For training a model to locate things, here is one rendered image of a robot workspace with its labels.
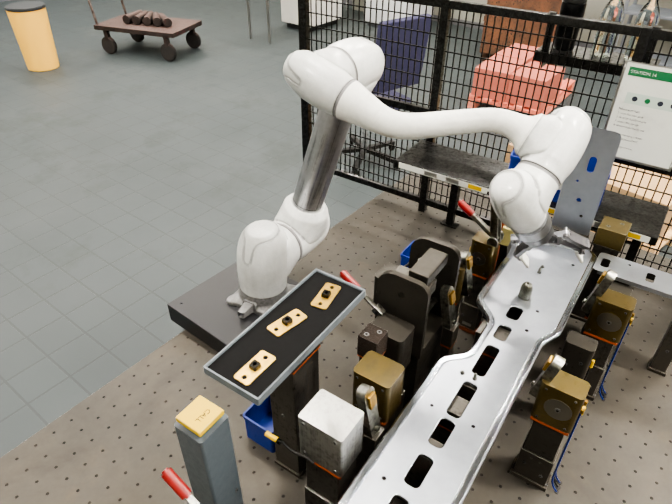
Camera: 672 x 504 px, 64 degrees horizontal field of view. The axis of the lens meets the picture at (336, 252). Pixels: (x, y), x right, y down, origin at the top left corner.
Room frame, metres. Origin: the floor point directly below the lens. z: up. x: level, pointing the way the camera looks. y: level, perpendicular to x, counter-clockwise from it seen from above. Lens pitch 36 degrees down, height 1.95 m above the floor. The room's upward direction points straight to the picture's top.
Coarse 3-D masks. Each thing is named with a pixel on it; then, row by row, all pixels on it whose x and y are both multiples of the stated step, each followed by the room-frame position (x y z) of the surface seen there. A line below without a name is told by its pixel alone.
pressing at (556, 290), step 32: (512, 256) 1.28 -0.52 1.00; (544, 256) 1.28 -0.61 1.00; (576, 256) 1.28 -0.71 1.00; (512, 288) 1.13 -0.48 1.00; (544, 288) 1.13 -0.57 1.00; (576, 288) 1.14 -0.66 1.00; (512, 320) 1.01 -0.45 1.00; (544, 320) 1.01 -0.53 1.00; (480, 352) 0.90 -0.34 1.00; (512, 352) 0.90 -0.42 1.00; (448, 384) 0.80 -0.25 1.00; (480, 384) 0.80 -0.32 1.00; (512, 384) 0.80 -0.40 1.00; (416, 416) 0.71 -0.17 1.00; (448, 416) 0.71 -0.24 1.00; (480, 416) 0.71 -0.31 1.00; (384, 448) 0.63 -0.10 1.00; (416, 448) 0.64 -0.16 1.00; (448, 448) 0.64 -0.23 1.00; (480, 448) 0.64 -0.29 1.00; (384, 480) 0.57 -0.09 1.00; (448, 480) 0.57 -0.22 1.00
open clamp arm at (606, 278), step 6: (612, 270) 1.06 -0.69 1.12; (600, 276) 1.07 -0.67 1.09; (606, 276) 1.05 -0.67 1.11; (612, 276) 1.05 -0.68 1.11; (600, 282) 1.06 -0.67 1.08; (606, 282) 1.05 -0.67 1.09; (594, 288) 1.09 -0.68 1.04; (600, 288) 1.05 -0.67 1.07; (606, 288) 1.04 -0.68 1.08; (594, 294) 1.06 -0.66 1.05; (600, 294) 1.05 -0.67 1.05; (588, 300) 1.06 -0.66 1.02; (594, 300) 1.05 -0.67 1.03; (582, 306) 1.07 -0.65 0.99; (588, 306) 1.06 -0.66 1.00; (588, 312) 1.05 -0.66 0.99
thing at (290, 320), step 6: (294, 312) 0.85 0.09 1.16; (300, 312) 0.85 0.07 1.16; (282, 318) 0.82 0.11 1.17; (288, 318) 0.83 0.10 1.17; (294, 318) 0.83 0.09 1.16; (300, 318) 0.83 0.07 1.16; (306, 318) 0.84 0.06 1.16; (276, 324) 0.82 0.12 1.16; (282, 324) 0.82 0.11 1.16; (288, 324) 0.81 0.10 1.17; (294, 324) 0.82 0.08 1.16; (270, 330) 0.80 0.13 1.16; (282, 330) 0.80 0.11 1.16; (288, 330) 0.80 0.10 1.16; (276, 336) 0.78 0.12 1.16
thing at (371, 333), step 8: (368, 328) 0.87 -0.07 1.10; (376, 328) 0.87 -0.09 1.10; (360, 336) 0.85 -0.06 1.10; (368, 336) 0.85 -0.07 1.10; (376, 336) 0.85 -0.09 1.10; (384, 336) 0.85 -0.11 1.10; (360, 344) 0.85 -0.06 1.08; (368, 344) 0.83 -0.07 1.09; (376, 344) 0.82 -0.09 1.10; (384, 344) 0.85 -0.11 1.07; (360, 352) 0.84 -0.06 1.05; (384, 352) 0.86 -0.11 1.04
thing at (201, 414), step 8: (200, 400) 0.62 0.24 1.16; (208, 400) 0.62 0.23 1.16; (192, 408) 0.61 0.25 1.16; (200, 408) 0.61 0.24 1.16; (208, 408) 0.61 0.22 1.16; (216, 408) 0.61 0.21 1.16; (176, 416) 0.59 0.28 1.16; (184, 416) 0.59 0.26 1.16; (192, 416) 0.59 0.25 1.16; (200, 416) 0.59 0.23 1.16; (208, 416) 0.59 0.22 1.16; (216, 416) 0.59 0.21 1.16; (184, 424) 0.57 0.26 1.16; (192, 424) 0.57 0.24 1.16; (200, 424) 0.57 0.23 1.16; (208, 424) 0.57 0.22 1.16; (200, 432) 0.56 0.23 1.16
